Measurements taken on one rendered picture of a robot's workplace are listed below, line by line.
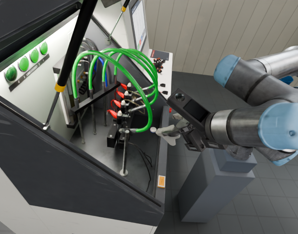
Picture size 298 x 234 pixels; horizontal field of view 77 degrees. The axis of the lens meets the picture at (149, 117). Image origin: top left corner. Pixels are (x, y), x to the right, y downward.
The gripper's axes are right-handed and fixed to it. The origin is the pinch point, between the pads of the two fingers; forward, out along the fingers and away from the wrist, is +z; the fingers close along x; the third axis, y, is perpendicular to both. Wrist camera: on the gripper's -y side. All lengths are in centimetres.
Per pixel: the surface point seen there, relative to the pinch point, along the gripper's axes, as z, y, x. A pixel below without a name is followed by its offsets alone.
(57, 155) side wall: 10.3, -11.1, -29.0
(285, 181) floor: 61, 170, 119
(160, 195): 18.9, 29.2, -10.3
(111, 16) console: 37, -45, 29
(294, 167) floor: 63, 178, 149
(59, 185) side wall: 25.4, -0.5, -35.1
